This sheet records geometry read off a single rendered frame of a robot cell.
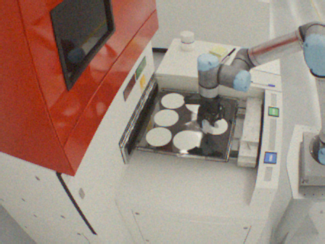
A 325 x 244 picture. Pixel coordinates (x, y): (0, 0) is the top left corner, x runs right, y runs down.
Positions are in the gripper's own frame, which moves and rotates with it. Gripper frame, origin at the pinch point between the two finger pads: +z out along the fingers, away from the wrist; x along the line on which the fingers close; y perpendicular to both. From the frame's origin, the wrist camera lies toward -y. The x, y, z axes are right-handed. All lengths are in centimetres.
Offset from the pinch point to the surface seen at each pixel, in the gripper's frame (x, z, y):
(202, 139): -3.0, 2.0, 1.2
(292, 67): 206, 92, -38
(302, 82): 191, 92, -17
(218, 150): -3.7, 2.0, 10.1
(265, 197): -10.3, 2.6, 40.2
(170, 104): 3.5, 2.0, -22.2
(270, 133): 12.8, -3.7, 25.7
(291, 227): 21, 65, 56
